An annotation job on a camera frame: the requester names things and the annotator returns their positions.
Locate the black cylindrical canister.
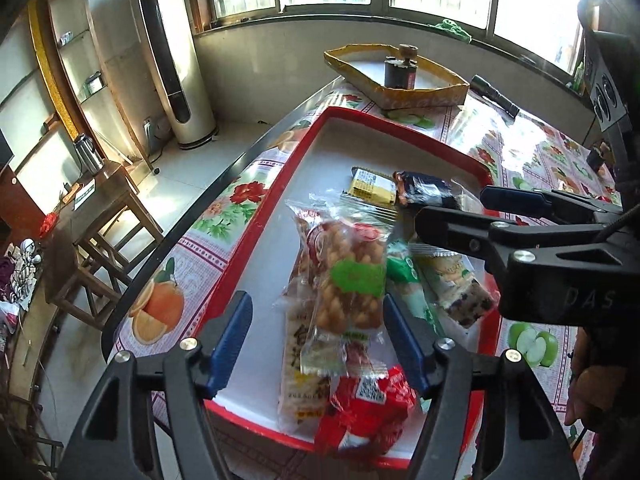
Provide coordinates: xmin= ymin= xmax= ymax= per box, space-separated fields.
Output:
xmin=383 ymin=45 xmax=418 ymax=90

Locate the black snack packet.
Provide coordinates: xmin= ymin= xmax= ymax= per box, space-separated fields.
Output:
xmin=392 ymin=170 xmax=468 ymax=210

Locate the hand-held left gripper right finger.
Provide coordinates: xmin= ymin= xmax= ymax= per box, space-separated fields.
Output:
xmin=381 ymin=290 xmax=581 ymax=480

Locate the black flashlight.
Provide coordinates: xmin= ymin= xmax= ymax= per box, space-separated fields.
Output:
xmin=470 ymin=74 xmax=521 ymax=120

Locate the green cloth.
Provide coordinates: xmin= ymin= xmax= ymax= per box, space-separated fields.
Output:
xmin=432 ymin=19 xmax=473 ymax=43

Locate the white tower air conditioner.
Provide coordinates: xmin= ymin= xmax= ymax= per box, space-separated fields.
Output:
xmin=134 ymin=0 xmax=218 ymax=151

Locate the green snack packet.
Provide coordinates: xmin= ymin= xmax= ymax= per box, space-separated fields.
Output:
xmin=385 ymin=240 xmax=446 ymax=341

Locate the clear fried dough twist packet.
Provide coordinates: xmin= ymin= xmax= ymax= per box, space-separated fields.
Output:
xmin=300 ymin=215 xmax=396 ymax=376

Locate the black white patterned cloth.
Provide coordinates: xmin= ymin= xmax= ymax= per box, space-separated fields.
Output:
xmin=0 ymin=240 xmax=43 ymax=311

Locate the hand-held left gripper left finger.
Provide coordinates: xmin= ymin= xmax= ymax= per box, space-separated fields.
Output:
xmin=57 ymin=290 xmax=255 ymax=480

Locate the long yellow white snack packet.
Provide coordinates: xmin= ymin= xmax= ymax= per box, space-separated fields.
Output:
xmin=277 ymin=305 xmax=336 ymax=433

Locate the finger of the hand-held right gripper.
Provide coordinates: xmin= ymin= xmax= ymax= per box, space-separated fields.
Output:
xmin=480 ymin=185 xmax=623 ymax=226
xmin=414 ymin=205 xmax=608 ymax=262

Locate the clear rice cracker berry packet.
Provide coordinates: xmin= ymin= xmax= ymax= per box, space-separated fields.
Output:
xmin=407 ymin=245 xmax=501 ymax=330

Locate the yellow cardboard tray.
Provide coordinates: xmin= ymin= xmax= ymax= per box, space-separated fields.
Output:
xmin=323 ymin=44 xmax=470 ymax=110

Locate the metal kettle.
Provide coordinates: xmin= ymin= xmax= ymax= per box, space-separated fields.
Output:
xmin=74 ymin=134 xmax=103 ymax=173

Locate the yellow snack bar packet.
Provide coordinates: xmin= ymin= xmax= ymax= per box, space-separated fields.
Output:
xmin=341 ymin=166 xmax=401 ymax=208

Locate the fruit print tablecloth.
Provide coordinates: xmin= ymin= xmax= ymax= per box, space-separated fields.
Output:
xmin=107 ymin=77 xmax=626 ymax=480

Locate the wooden stool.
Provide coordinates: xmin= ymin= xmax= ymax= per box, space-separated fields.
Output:
xmin=42 ymin=160 xmax=166 ymax=331

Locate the red snack packet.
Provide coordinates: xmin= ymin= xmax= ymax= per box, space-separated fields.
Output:
xmin=314 ymin=365 xmax=418 ymax=458

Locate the person's right hand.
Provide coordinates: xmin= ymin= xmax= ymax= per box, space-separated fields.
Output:
xmin=565 ymin=360 xmax=636 ymax=431

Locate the red rimmed white tray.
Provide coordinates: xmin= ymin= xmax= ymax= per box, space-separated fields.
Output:
xmin=202 ymin=106 xmax=503 ymax=471

